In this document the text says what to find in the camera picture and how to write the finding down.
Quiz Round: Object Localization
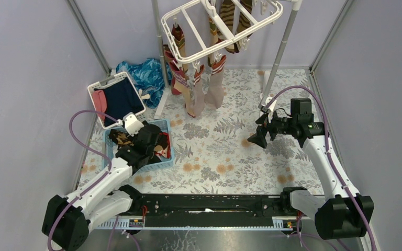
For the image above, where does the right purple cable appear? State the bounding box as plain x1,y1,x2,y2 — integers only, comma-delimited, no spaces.
264,85,378,251

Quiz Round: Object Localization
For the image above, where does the brown patterned hanging sock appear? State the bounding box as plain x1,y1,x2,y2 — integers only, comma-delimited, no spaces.
234,0,253,53

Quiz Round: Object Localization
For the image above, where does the pink cloth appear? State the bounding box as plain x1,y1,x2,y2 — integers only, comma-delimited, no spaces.
91,89,107,113

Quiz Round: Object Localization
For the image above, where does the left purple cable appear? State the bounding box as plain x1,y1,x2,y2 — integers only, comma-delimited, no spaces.
47,110,124,251

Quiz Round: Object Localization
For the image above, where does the pile of socks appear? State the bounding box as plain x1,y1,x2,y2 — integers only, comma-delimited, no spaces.
108,129,171,164

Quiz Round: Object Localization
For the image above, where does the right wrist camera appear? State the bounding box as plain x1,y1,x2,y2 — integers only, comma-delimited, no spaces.
260,97,277,119

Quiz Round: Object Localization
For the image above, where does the red striped sock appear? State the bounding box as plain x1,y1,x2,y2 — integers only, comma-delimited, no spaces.
182,86,195,118
163,44,188,96

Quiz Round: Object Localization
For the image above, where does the white laundry basket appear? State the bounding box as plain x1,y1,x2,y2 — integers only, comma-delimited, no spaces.
87,71,146,130

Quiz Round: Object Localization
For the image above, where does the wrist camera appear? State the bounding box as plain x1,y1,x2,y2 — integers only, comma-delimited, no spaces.
260,97,277,119
122,112,144,136

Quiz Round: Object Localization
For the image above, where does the white sock hanger frame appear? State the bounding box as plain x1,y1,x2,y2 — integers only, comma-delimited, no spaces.
160,1,284,64

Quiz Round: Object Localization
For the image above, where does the blue laundry basket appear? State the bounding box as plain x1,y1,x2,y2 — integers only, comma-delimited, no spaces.
103,119,175,173

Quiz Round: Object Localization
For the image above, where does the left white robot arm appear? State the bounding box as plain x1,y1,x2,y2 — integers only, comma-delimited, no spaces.
41,121,162,250

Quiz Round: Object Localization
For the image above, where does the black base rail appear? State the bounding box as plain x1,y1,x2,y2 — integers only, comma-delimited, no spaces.
120,193,299,230

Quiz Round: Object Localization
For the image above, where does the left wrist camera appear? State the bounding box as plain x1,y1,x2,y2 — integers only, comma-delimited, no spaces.
122,112,144,136

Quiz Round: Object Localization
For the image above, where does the dark navy cloth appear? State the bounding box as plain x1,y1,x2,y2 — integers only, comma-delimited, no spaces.
95,78,144,120

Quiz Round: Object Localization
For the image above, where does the silver drying rack stand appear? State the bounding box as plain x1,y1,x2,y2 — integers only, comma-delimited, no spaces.
152,1,302,109

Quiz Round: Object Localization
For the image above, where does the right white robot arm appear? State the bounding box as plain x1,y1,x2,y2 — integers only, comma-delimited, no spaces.
248,98,374,240

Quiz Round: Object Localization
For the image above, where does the blue patterned cloth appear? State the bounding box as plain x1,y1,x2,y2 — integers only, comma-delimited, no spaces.
116,58,165,109

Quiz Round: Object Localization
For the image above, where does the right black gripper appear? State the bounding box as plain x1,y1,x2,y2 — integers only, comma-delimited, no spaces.
247,108,297,149

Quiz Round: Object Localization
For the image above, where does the purple cable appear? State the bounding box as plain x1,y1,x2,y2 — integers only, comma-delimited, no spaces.
264,85,378,251
47,110,124,251

